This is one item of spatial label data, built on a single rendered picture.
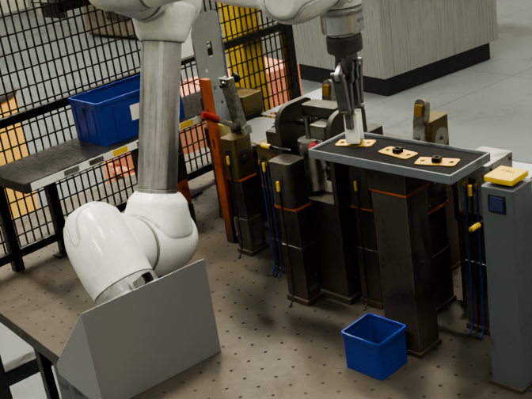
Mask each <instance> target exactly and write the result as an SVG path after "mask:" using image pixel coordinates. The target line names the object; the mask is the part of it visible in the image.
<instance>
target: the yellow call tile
mask: <svg viewBox="0 0 532 399"><path fill-rule="evenodd" d="M527 176H528V170H525V169H516V168H511V167H507V166H500V167H498V168H496V169H494V170H493V171H491V172H490V173H488V174H486V175H485V176H484V181H487V182H491V183H495V184H501V185H508V186H513V185H514V184H516V183H518V182H519V181H521V180H522V179H524V178H525V177H527Z"/></svg>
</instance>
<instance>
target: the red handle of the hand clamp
mask: <svg viewBox="0 0 532 399"><path fill-rule="evenodd" d="M201 118H202V119H204V120H208V121H210V122H212V123H215V124H222V125H224V126H227V127H230V128H233V129H235V130H236V131H240V132H241V128H240V126H239V125H238V124H235V123H232V122H230V121H227V120H224V119H221V118H220V117H219V116H216V115H215V114H212V113H210V112H206V111H202V112H201Z"/></svg>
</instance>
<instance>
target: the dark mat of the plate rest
mask: <svg viewBox="0 0 532 399"><path fill-rule="evenodd" d="M341 139H346V135H344V136H342V137H340V138H338V139H336V140H334V141H332V142H330V143H328V144H326V145H324V146H321V147H319V148H317V149H316V150H319V151H323V152H328V153H332V154H340V155H344V156H349V157H354V158H362V159H366V160H371V161H375V162H383V163H388V164H392V165H400V166H404V167H409V168H414V169H422V170H426V171H431V172H435V173H443V174H447V175H451V174H452V173H454V172H456V171H458V170H459V169H461V168H463V167H464V166H466V165H468V164H469V163H471V162H473V161H475V160H477V159H478V158H480V157H481V156H483V154H474V153H469V152H464V151H459V150H449V149H444V148H439V147H434V146H425V145H420V144H415V143H410V142H400V141H395V140H390V139H381V138H376V137H370V136H365V135H364V139H365V140H376V143H375V144H374V145H373V146H371V147H352V146H336V143H338V142H339V141H340V140H341ZM388 146H393V147H396V146H399V147H403V150H409V151H413V152H417V153H418V155H416V156H415V157H413V158H410V159H408V160H404V159H400V158H395V157H391V156H388V155H384V154H379V153H378V152H379V151H380V150H382V149H385V148H387V147H388ZM434 155H439V156H442V158H457V159H460V162H459V163H458V164H457V165H456V166H455V167H444V166H429V165H415V162H416V161H417V160H418V159H419V158H421V157H426V158H432V157H433V156H434Z"/></svg>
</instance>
